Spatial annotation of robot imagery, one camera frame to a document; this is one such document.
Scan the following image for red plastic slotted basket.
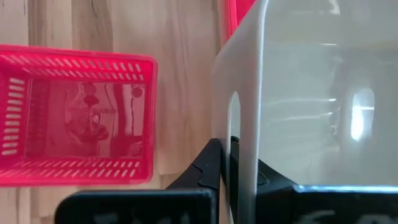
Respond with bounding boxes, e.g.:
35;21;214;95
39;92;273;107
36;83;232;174
0;44;159;187
223;0;257;43

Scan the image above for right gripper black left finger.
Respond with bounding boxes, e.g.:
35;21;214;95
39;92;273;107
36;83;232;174
55;138;223;224

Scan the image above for white plastic handled bin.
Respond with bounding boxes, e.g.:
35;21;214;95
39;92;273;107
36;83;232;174
211;0;398;224

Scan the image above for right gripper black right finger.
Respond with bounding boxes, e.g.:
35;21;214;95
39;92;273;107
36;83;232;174
256;159;398;224

